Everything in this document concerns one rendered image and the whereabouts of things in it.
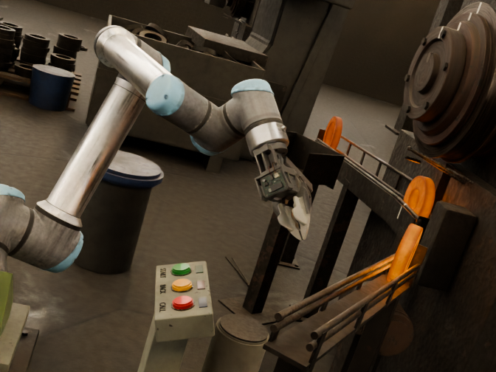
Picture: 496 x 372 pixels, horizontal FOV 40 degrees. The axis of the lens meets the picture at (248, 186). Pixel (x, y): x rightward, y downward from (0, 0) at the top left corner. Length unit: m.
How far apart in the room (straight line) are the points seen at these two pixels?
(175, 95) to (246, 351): 0.57
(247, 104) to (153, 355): 0.57
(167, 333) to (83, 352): 0.96
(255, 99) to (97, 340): 1.12
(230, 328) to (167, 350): 0.15
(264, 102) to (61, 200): 0.79
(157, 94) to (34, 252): 0.73
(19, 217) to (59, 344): 0.46
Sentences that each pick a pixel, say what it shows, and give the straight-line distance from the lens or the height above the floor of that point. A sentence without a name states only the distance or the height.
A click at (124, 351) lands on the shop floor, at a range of 2.28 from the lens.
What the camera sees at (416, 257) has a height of 0.69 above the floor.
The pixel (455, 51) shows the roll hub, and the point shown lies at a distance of 1.98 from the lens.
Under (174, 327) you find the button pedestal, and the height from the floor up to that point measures 0.57.
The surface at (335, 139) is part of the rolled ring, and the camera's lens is 3.10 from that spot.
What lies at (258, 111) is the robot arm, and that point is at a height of 0.95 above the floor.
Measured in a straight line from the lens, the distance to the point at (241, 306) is 2.76.
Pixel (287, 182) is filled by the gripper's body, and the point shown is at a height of 0.85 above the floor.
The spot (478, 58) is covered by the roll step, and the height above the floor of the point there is 1.20.
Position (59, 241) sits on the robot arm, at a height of 0.36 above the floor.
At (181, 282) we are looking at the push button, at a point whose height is 0.61.
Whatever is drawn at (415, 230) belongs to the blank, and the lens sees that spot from 1.66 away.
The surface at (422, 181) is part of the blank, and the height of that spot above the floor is 0.80.
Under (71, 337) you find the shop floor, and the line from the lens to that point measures 2.30.
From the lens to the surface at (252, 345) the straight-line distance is 1.45.
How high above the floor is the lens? 1.20
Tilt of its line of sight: 16 degrees down
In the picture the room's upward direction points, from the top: 17 degrees clockwise
